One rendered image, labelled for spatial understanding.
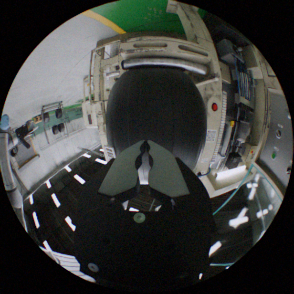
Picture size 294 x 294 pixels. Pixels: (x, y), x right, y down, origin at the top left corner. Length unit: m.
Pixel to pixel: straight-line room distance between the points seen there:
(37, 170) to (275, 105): 12.22
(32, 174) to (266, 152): 12.36
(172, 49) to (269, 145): 0.58
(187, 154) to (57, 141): 11.28
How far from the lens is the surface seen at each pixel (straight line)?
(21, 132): 0.83
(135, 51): 0.38
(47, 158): 11.40
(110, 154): 0.26
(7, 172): 0.65
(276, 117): 0.57
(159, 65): 0.37
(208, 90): 0.50
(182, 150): 0.23
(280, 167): 0.56
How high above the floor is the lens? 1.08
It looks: 25 degrees up
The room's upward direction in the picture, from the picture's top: 177 degrees clockwise
